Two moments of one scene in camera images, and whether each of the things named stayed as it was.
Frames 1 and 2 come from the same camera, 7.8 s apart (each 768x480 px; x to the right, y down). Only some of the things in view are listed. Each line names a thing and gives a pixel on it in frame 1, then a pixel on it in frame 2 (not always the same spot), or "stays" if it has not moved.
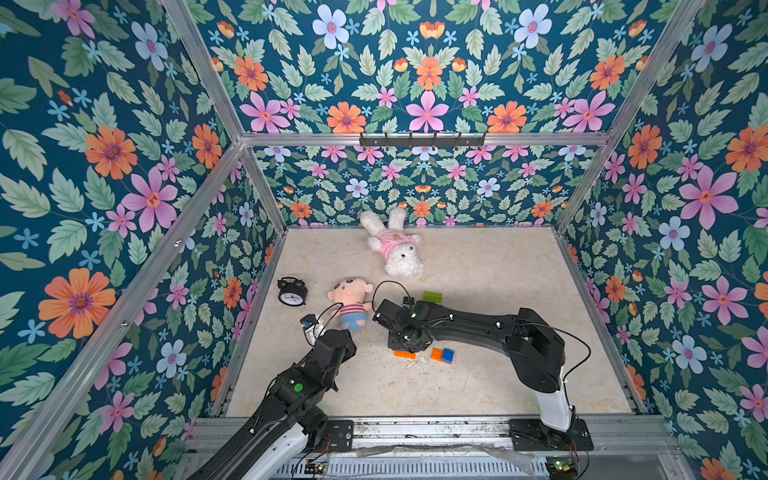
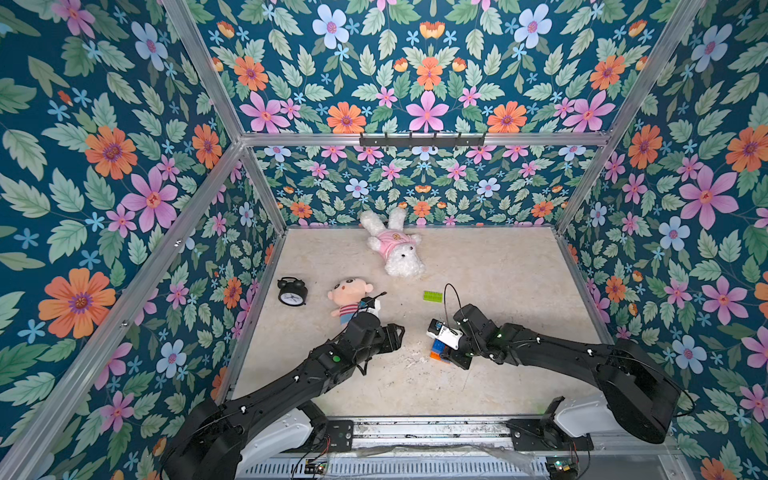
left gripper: (349, 348) → (389, 339)
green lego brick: (433, 296) stays
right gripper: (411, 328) → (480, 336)
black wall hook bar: (422, 142) stays
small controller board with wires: (314, 468) stays
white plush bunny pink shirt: (397, 248) stays
